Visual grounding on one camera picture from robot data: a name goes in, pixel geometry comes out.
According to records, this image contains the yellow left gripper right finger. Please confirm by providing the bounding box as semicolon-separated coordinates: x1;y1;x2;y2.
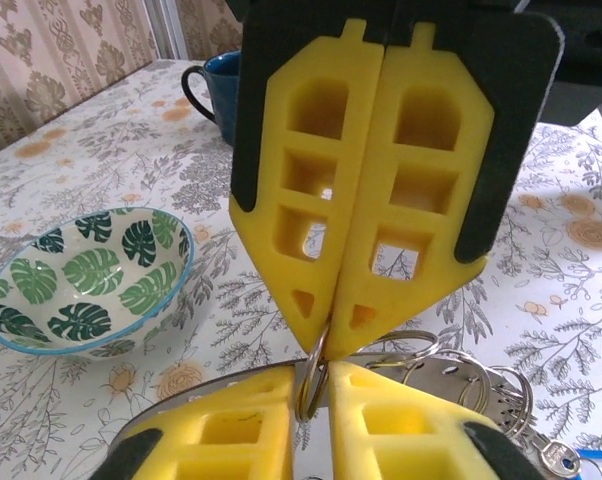
327;359;535;480

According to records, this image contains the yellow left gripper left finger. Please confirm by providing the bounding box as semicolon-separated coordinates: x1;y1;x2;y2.
94;362;298;480

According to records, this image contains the perforated metal ring disc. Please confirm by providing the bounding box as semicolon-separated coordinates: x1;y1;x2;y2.
111;352;492;480

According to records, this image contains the silver split ring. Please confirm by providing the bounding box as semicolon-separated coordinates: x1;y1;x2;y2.
503;399;538;444
294;319;333;422
430;349;493;416
483;367;532;416
363;329;440;369

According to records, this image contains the small silver key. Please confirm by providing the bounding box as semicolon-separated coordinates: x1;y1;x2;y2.
533;439;582;476

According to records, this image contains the blue plastic key tag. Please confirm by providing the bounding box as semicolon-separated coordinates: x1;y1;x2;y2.
573;447;602;480

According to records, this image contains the dark blue mug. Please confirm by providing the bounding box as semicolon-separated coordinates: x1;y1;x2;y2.
181;49;242;149

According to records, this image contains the leaf print ceramic bowl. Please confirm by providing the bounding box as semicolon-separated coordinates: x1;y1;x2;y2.
0;207;196;362

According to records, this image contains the aluminium frame post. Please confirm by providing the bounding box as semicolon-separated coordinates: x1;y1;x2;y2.
150;0;185;59

